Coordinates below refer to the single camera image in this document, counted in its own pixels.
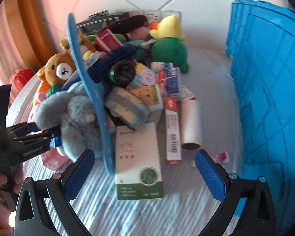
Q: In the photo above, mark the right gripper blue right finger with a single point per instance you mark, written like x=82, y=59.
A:
x=213, y=174

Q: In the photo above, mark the white paper roll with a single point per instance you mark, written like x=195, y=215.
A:
x=191, y=125

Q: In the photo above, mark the blue white medicine box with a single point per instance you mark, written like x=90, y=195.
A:
x=169, y=81

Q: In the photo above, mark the green yellow plush toy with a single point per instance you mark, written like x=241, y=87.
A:
x=169, y=46

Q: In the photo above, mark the red white toothpaste box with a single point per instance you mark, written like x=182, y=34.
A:
x=173, y=140

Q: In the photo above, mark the white green patch box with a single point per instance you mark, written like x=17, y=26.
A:
x=137, y=164

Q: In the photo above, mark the blue plastic shoehorn toy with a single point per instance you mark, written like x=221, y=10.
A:
x=95, y=93

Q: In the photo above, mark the red small box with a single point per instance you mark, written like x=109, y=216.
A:
x=107, y=41

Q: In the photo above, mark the doll with dark hair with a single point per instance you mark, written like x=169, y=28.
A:
x=134, y=28

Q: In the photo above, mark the blue plastic storage crate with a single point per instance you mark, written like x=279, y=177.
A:
x=261, y=41

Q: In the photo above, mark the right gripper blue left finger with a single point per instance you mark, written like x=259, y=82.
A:
x=76, y=174

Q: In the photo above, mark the pink ointment tube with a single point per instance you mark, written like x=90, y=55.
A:
x=222, y=158

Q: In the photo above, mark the person left hand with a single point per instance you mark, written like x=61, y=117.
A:
x=18, y=179

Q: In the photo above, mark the grey white plush dog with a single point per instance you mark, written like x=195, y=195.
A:
x=73, y=112

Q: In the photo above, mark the brown teddy bear plush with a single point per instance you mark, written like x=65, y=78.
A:
x=58, y=69

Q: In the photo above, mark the dark glass jar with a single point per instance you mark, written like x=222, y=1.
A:
x=122, y=73

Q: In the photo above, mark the white wall socket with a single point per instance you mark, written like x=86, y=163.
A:
x=156, y=15

